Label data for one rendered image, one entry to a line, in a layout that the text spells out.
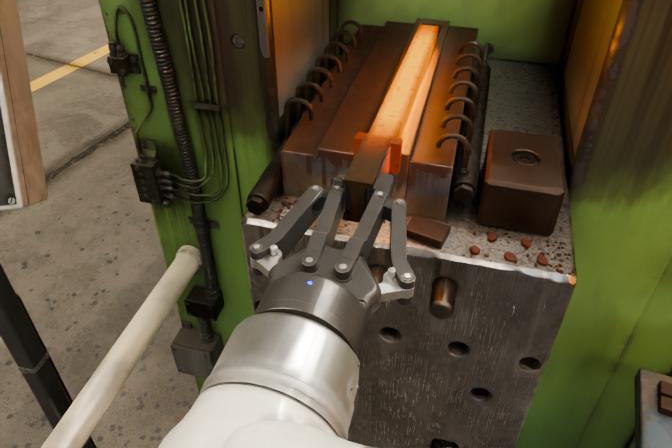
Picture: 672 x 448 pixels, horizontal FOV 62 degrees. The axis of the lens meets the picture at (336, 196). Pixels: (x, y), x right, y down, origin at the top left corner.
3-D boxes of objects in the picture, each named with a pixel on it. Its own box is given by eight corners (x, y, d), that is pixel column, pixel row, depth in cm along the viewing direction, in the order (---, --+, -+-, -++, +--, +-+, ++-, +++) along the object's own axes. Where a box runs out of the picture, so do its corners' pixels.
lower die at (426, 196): (444, 221, 66) (454, 160, 61) (283, 194, 70) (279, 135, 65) (471, 71, 98) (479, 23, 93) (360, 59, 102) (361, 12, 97)
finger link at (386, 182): (369, 206, 48) (404, 212, 47) (382, 172, 52) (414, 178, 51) (369, 219, 49) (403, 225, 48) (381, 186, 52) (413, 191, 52)
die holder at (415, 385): (501, 486, 86) (578, 280, 58) (266, 425, 93) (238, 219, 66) (510, 245, 128) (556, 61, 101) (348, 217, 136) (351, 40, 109)
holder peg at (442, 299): (451, 322, 61) (454, 306, 60) (427, 317, 62) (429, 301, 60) (455, 295, 64) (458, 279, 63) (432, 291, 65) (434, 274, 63)
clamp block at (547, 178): (552, 238, 63) (567, 193, 59) (476, 226, 65) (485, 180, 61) (549, 178, 73) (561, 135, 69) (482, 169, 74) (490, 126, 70)
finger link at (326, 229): (319, 304, 43) (301, 301, 43) (344, 212, 51) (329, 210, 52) (318, 266, 40) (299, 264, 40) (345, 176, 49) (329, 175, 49)
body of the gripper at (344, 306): (244, 370, 40) (287, 279, 47) (360, 399, 38) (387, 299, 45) (232, 299, 35) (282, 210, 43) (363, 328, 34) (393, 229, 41)
